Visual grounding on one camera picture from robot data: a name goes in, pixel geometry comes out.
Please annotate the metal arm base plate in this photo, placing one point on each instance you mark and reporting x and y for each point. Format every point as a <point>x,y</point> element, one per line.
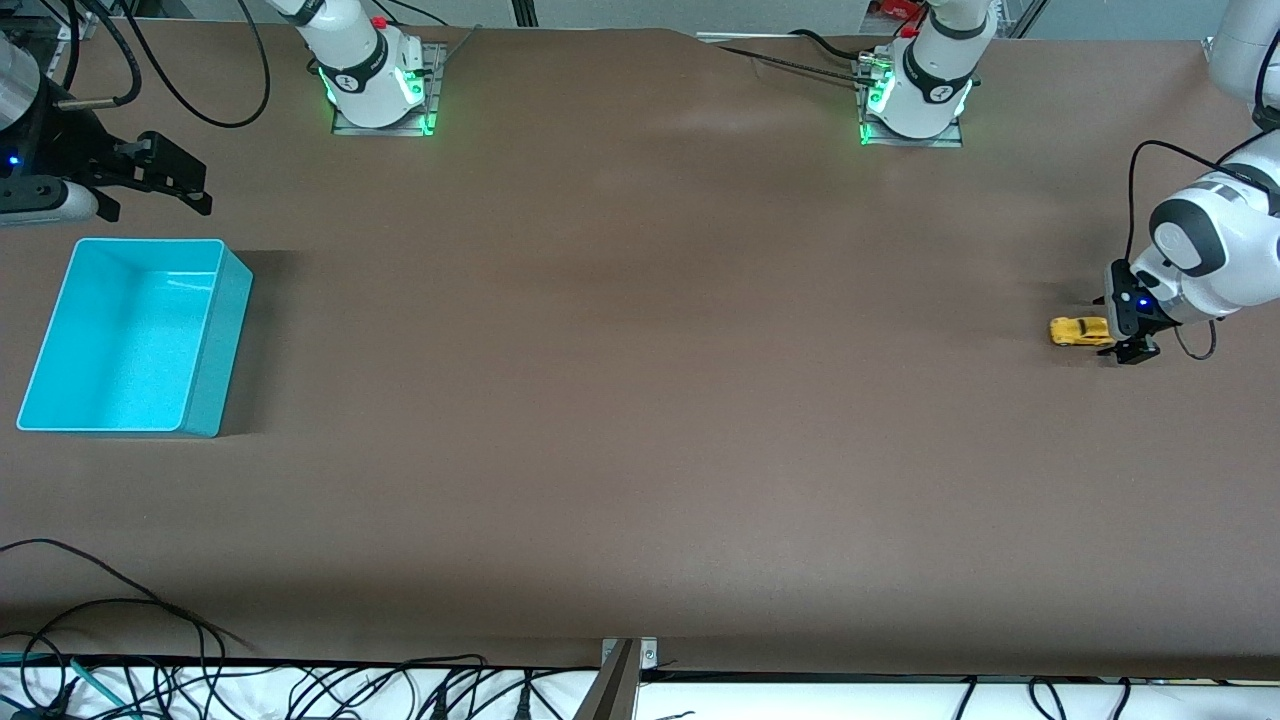
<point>433,110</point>
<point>910,143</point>

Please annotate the red background object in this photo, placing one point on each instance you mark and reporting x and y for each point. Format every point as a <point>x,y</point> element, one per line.
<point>895,10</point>

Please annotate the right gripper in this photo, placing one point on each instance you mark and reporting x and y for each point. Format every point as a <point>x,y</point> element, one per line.
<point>72,152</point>

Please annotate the turquoise plastic bin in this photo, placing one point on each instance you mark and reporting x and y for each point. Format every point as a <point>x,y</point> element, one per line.
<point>120,340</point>

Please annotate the aluminium frame profile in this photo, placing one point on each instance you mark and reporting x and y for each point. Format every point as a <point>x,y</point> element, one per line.
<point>523,12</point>
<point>1022,15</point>
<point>75,25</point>

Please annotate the yellow beetle toy car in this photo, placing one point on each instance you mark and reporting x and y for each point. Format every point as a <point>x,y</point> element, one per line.
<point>1078,331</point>

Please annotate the brown table cover sheet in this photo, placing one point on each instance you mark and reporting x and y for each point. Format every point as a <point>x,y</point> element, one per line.
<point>640,400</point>

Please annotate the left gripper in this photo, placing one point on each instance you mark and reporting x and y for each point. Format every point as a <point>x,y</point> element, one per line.
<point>1137,349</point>

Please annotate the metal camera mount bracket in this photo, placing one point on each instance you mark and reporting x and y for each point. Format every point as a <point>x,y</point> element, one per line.
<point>648,655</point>

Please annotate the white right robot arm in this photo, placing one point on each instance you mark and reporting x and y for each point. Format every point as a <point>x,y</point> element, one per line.
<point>360,70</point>

